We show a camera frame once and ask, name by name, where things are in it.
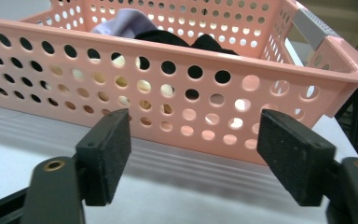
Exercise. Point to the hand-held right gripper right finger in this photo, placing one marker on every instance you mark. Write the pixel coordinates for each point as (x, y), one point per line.
(295, 161)

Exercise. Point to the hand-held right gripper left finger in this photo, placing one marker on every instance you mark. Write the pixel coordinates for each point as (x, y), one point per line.
(105, 161)

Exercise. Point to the pink perforated plastic basket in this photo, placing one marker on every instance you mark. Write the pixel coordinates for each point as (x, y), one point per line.
(74, 35)

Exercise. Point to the black underwear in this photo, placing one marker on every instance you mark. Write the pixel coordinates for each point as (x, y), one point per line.
(161, 37)

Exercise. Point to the lilac underwear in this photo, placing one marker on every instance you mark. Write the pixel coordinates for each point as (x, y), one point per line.
(127, 23)

